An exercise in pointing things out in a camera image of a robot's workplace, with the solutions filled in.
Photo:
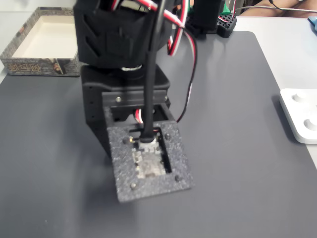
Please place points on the bark print cardboard box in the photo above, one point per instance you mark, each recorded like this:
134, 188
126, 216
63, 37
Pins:
44, 37

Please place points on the dark grey table mat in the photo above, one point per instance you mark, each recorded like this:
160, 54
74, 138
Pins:
235, 173

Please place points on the green plastic part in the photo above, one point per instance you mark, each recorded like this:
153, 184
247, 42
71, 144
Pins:
226, 7

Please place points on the white plate with round dimples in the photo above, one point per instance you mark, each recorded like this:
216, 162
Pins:
302, 116

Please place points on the blue flat object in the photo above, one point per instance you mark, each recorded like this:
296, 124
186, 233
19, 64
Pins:
313, 23

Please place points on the black gripper camera with mount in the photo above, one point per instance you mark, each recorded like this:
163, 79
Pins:
148, 188

